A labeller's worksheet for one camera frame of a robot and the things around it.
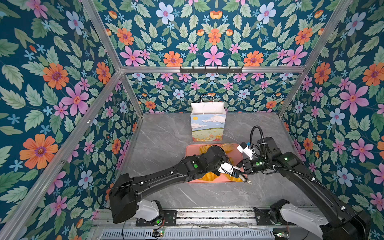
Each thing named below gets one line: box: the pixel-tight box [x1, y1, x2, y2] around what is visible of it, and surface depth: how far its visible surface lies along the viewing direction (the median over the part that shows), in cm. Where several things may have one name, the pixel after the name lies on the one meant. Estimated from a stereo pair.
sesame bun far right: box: [220, 143, 234, 154], surface depth 97 cm
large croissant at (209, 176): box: [198, 172, 219, 182], surface depth 86 cm
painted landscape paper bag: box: [190, 102, 226, 142], surface depth 93 cm
